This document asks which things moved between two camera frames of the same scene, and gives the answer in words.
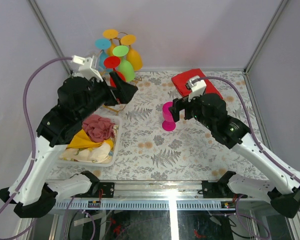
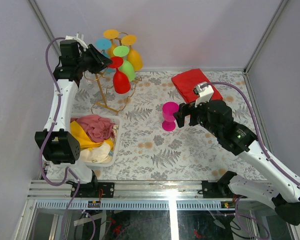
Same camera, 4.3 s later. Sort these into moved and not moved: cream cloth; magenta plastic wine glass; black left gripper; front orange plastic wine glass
Moved: black left gripper
Not moved: magenta plastic wine glass; front orange plastic wine glass; cream cloth
